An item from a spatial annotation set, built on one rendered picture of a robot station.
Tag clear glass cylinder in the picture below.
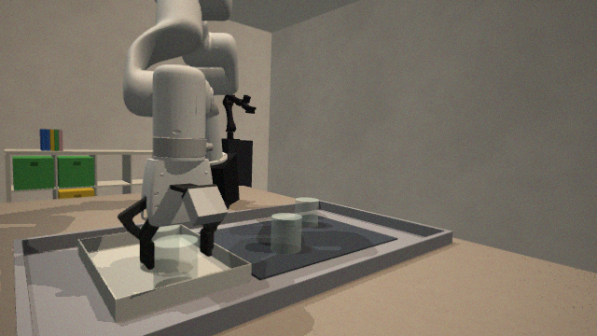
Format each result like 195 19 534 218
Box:
271 213 302 254
295 197 319 228
140 225 180 273
153 234 198 289

